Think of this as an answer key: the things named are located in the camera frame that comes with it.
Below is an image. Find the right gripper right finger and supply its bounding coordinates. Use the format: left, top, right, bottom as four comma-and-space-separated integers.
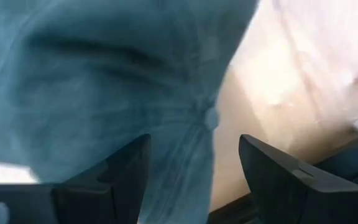
238, 134, 358, 224

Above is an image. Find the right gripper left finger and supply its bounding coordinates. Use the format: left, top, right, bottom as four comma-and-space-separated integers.
0, 133, 153, 224

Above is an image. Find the dark green baseball cap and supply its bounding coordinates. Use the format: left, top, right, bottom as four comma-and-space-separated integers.
0, 0, 260, 224

